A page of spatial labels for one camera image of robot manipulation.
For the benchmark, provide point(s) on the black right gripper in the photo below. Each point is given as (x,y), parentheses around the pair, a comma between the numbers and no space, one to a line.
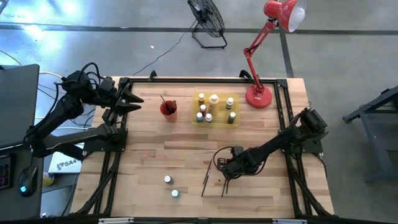
(237,163)

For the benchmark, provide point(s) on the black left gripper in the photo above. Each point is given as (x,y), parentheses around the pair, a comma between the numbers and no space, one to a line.
(109,90)

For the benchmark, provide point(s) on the gold ferrule paintbrush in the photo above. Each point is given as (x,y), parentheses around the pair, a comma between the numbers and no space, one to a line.
(164,104)

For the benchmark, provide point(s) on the round black-tipped silver ferrule paintbrush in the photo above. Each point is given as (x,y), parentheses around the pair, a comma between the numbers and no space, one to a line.
(171,107)

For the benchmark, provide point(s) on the silver ferrule black paintbrush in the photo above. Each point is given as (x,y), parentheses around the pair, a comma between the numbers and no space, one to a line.
(174,104)

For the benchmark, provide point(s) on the small green paint bottle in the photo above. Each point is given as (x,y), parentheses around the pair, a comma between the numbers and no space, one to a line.
(231,117)

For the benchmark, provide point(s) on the small white paint bottle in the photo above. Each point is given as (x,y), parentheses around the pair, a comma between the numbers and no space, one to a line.
(208,117)

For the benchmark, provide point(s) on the small light blue paint bottle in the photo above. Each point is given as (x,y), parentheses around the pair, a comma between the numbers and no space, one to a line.
(199,117)

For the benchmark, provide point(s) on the small dark paint bottle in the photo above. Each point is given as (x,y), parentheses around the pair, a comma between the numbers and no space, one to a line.
(229,102)

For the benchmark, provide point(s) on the small red paint bottle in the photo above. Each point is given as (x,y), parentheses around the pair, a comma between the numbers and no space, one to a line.
(202,108)

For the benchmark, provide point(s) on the large yellow paint bottle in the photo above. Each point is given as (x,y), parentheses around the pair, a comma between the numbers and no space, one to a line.
(213,102)

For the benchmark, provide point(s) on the small teal paint bottle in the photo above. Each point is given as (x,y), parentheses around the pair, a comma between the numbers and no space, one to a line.
(175,193)

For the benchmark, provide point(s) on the small yellow paint bottle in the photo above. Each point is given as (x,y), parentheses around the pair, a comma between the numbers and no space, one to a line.
(201,98)

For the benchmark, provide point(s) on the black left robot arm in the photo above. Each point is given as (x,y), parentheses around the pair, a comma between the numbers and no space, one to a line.
(62,112)

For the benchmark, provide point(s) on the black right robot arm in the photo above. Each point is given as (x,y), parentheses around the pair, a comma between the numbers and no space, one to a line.
(280,140)

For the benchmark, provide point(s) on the small navy paint bottle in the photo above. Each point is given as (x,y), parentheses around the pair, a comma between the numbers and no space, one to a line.
(168,179)

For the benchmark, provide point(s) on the black table clamp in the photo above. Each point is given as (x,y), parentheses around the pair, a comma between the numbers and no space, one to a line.
(152,74)
(245,74)

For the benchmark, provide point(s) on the red plastic cup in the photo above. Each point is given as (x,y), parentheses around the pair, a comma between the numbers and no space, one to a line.
(169,117)

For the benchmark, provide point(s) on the translucent yellow plastic tray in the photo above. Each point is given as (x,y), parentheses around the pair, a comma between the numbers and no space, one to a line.
(220,123)

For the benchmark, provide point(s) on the red desk lamp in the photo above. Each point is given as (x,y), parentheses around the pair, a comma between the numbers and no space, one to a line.
(258,96)

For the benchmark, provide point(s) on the black desk beam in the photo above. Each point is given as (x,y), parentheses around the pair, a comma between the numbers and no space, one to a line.
(73,154)

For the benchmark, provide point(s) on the white cardboard box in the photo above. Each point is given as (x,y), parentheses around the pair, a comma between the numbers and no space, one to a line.
(66,165)

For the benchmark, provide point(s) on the grey computer monitor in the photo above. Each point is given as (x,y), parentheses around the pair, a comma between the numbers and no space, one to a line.
(18,105)

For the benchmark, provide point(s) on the small yellow round container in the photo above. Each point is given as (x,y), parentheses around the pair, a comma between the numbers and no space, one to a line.
(48,180)

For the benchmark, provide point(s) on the black floor fan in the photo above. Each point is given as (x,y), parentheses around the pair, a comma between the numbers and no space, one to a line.
(206,17)

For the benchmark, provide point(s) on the black computer mouse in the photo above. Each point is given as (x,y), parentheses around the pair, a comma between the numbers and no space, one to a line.
(28,180)

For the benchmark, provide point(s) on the grey metal bench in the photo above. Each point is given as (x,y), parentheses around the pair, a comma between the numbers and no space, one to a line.
(376,140)

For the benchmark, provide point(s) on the black keyboard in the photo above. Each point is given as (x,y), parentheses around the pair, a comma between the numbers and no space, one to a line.
(4,172)

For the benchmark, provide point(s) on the black desk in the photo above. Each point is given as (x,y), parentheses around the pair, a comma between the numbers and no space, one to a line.
(12,202)

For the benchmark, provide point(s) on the silver metal bracket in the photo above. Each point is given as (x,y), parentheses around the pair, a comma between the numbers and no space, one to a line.
(289,221)
(115,220)

